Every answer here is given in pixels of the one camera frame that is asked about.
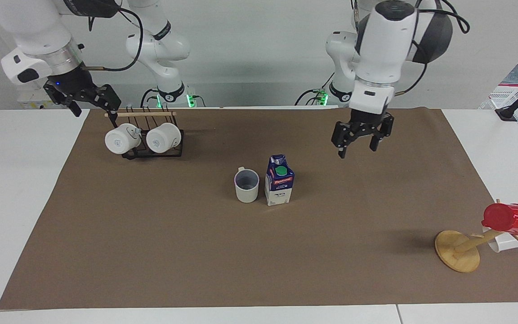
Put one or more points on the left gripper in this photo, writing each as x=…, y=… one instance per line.
x=368, y=120

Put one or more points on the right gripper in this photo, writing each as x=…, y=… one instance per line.
x=73, y=83

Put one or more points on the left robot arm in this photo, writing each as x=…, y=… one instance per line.
x=382, y=49

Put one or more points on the white cup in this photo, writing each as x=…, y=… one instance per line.
x=504, y=243
x=162, y=138
x=119, y=140

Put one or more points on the blue white milk carton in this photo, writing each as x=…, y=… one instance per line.
x=279, y=189

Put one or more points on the red cup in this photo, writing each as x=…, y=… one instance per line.
x=508, y=219

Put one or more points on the grey mug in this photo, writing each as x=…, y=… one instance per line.
x=246, y=191

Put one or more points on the wooden mug tree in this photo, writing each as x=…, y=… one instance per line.
x=457, y=252

